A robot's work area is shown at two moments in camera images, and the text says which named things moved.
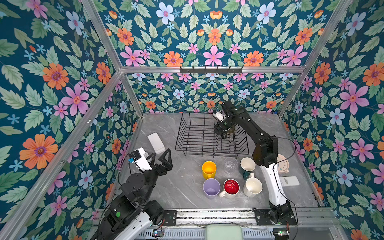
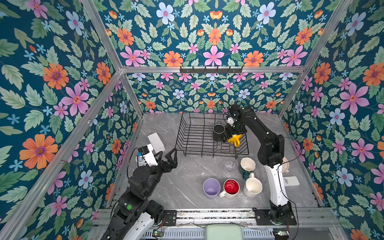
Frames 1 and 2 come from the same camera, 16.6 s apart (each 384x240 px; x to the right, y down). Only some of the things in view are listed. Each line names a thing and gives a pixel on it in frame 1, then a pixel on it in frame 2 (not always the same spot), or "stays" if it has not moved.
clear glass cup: [230, 165] stays
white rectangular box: [156, 143] stays
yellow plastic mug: [208, 169] to [236, 138]
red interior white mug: [231, 188] stays
